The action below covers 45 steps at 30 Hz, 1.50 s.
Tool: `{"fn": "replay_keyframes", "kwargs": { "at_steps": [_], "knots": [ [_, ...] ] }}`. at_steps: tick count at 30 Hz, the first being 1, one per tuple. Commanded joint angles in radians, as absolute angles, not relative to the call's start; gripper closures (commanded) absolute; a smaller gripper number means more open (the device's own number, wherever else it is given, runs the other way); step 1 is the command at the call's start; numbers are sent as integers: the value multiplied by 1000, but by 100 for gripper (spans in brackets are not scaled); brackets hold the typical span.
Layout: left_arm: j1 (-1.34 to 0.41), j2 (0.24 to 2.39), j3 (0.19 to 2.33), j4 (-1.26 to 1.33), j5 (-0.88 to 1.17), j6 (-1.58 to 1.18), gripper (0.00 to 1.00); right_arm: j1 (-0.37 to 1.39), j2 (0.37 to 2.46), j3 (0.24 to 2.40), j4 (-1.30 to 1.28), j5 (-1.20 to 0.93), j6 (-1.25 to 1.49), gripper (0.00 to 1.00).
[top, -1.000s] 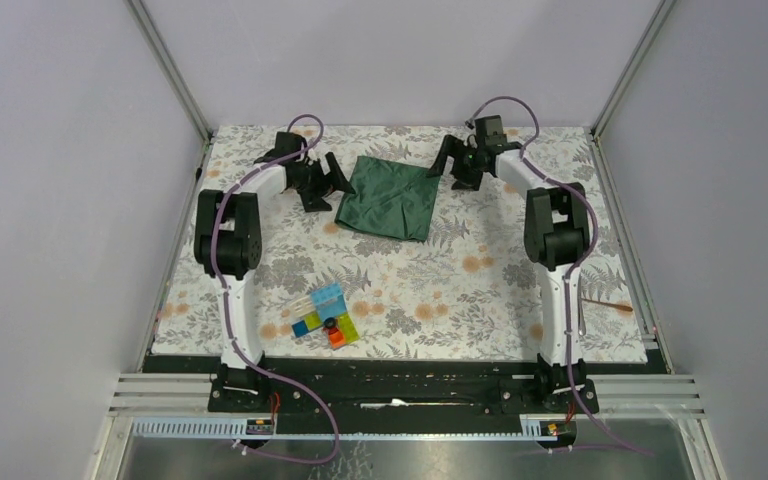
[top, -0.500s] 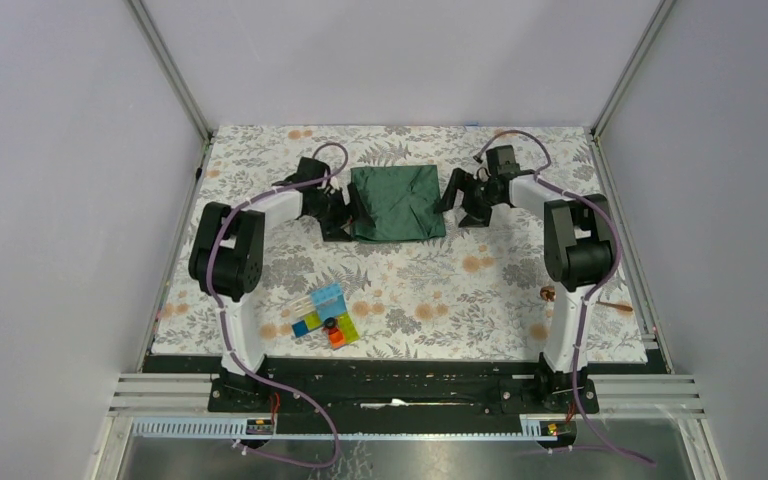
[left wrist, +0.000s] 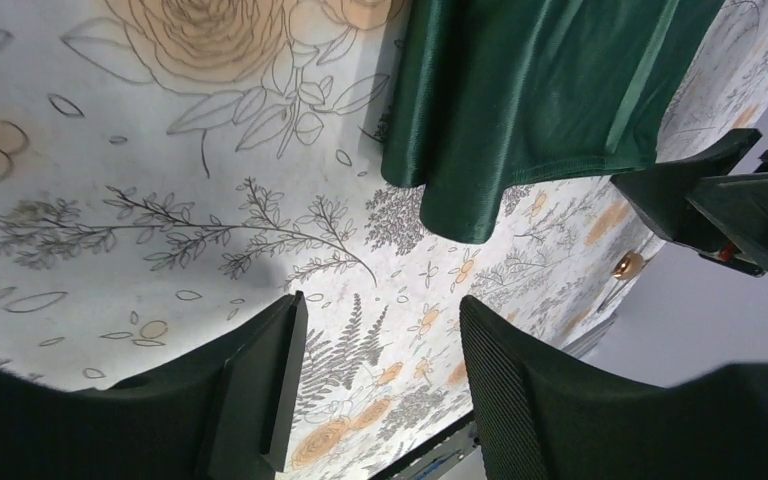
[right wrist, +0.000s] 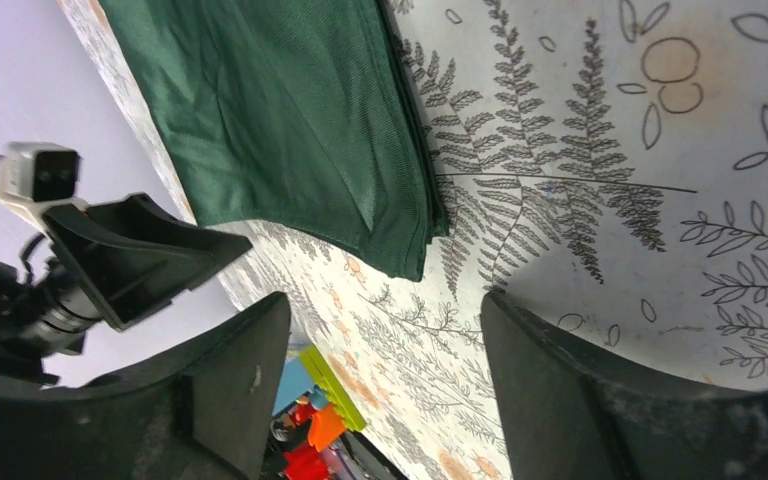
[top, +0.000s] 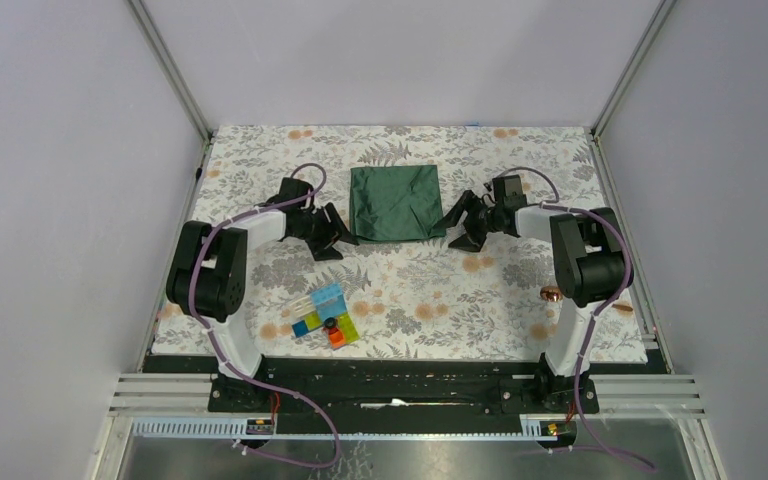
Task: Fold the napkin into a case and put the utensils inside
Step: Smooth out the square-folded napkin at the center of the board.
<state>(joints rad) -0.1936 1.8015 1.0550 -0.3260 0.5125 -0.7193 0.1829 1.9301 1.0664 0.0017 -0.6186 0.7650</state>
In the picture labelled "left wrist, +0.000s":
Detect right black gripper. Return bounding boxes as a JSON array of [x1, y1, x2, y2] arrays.
[[610, 128, 768, 277]]

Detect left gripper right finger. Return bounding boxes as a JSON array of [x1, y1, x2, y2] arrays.
[[459, 296, 768, 479]]

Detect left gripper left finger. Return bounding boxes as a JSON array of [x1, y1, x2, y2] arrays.
[[0, 293, 308, 479]]

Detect dark green cloth napkin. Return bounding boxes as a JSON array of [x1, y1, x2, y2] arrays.
[[381, 0, 721, 244]]

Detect copper spoon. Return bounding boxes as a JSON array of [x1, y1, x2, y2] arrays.
[[596, 251, 647, 312]]

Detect floral patterned table mat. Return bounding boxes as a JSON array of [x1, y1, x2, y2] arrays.
[[0, 1, 768, 479]]

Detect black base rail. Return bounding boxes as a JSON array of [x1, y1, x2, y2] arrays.
[[370, 411, 480, 480]]

